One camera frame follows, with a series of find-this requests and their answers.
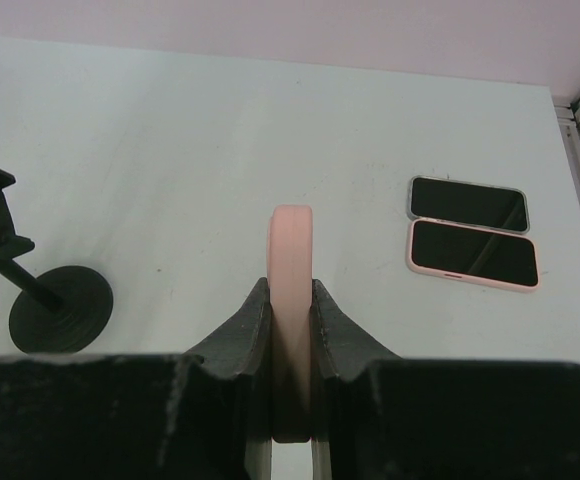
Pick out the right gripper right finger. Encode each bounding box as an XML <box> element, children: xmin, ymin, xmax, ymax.
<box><xmin>310</xmin><ymin>281</ymin><xmax>580</xmax><ymax>479</ymax></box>

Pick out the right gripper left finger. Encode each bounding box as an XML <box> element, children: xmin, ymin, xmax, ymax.
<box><xmin>0</xmin><ymin>279</ymin><xmax>272</xmax><ymax>479</ymax></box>

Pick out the pink phone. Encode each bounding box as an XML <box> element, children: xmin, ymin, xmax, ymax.
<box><xmin>406</xmin><ymin>218</ymin><xmax>540</xmax><ymax>292</ymax></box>
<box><xmin>267</xmin><ymin>205</ymin><xmax>313</xmax><ymax>443</ymax></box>

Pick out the black round-base phone stand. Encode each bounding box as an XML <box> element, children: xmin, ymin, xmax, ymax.
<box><xmin>0</xmin><ymin>169</ymin><xmax>114</xmax><ymax>353</ymax></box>

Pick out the dark blue phone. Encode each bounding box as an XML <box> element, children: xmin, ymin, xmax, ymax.
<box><xmin>408</xmin><ymin>176</ymin><xmax>530</xmax><ymax>234</ymax></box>

